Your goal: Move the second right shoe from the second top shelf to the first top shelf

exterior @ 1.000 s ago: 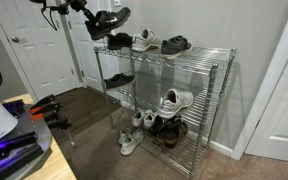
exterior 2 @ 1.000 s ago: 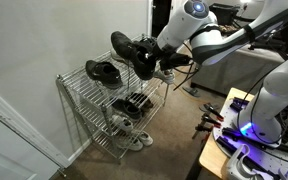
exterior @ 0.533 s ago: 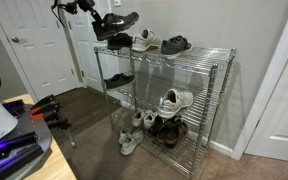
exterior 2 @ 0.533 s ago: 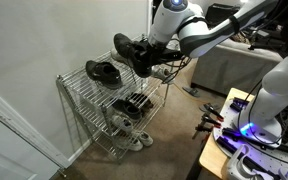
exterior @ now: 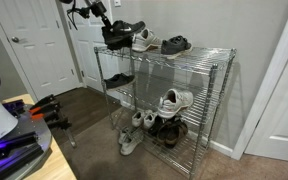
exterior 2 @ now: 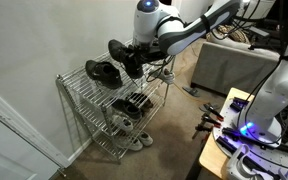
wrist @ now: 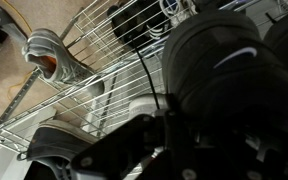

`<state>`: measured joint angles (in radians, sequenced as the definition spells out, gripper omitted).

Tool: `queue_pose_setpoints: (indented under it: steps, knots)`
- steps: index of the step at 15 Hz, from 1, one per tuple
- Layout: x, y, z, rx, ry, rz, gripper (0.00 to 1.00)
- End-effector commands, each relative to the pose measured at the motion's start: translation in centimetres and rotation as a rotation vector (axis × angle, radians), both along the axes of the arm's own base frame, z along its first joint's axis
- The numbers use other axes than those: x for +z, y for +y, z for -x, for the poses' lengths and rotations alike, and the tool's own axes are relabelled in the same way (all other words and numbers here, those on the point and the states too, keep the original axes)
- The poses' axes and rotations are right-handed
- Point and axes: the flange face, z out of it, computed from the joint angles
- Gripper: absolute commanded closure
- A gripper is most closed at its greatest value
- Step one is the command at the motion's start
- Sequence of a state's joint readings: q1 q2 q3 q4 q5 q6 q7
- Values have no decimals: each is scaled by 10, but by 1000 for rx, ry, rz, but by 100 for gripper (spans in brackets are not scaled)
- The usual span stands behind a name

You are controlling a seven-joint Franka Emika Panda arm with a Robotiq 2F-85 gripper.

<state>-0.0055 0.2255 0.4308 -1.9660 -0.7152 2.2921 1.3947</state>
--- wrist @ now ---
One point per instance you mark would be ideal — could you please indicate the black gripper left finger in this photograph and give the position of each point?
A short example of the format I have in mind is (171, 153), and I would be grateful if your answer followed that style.
(124, 150)

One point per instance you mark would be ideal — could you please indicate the black brown shoe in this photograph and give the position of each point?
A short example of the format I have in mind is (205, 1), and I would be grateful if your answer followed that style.
(127, 23)

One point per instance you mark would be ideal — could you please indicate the white sneaker tan sole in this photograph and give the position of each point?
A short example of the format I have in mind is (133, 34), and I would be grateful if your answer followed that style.
(144, 103)

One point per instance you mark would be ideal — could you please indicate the dark grey sneaker pale sole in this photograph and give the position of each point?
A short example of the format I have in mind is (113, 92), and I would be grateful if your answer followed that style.
(57, 140)

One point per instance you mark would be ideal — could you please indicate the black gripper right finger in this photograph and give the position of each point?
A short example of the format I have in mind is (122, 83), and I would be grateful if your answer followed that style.
(277, 160)

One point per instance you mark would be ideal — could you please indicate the black sneaker white swoosh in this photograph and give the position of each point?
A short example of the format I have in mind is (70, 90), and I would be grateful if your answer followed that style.
(234, 83)

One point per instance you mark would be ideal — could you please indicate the small white sneaker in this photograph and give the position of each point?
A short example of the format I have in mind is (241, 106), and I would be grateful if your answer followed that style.
(175, 8)

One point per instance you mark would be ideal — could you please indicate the white sneaker red lining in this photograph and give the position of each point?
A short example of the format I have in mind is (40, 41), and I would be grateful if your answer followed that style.
(70, 71)

